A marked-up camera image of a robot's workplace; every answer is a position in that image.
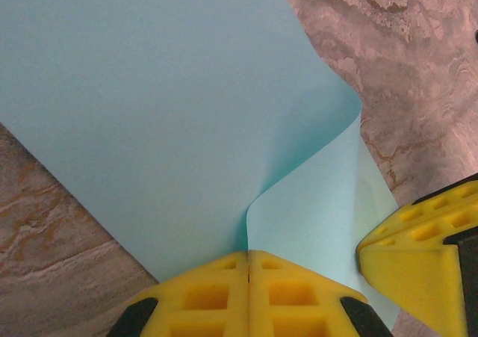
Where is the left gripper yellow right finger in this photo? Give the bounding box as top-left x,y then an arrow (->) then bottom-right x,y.
248,250 -> 395,337

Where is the light blue paper sheet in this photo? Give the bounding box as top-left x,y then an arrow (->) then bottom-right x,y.
0,0 -> 400,333

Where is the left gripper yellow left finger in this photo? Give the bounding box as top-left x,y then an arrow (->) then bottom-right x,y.
105,250 -> 250,337

